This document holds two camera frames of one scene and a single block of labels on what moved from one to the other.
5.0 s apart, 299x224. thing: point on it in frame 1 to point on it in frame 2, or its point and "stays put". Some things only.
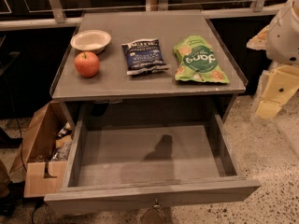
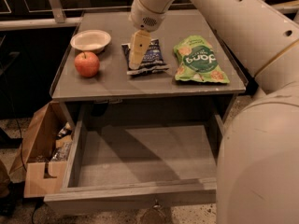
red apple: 87,63 stays put
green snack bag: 196,61 stays put
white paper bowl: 91,40 stays put
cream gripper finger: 281,83 to 147,21
